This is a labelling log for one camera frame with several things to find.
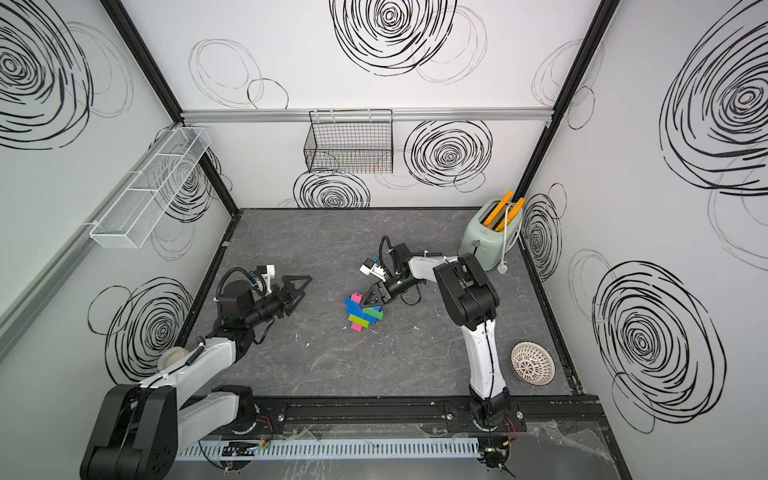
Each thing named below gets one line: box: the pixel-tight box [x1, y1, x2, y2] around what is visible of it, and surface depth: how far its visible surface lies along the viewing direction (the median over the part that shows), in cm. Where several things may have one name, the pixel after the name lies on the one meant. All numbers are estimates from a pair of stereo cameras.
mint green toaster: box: [458, 198, 523, 271], surface depth 96 cm
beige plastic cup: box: [157, 346, 190, 371], surface depth 75 cm
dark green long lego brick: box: [362, 307, 385, 320], surface depth 88 cm
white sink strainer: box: [510, 341, 556, 387], surface depth 82 cm
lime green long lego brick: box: [348, 314, 370, 328], surface depth 88 cm
